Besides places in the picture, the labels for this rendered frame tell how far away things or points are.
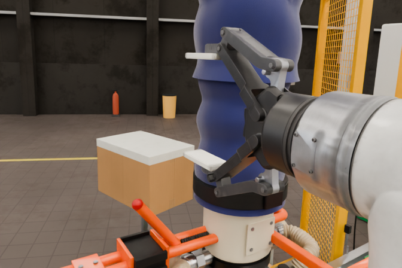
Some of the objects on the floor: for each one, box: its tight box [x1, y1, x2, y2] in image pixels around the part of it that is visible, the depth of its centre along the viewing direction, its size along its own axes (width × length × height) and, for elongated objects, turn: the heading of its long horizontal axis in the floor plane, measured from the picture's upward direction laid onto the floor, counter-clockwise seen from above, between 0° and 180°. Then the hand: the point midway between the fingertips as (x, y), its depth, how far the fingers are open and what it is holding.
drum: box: [162, 93, 176, 118], centre depth 866 cm, size 37×37×60 cm
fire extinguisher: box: [112, 90, 120, 117], centre depth 861 cm, size 29×29×68 cm
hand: (197, 106), depth 46 cm, fingers open, 13 cm apart
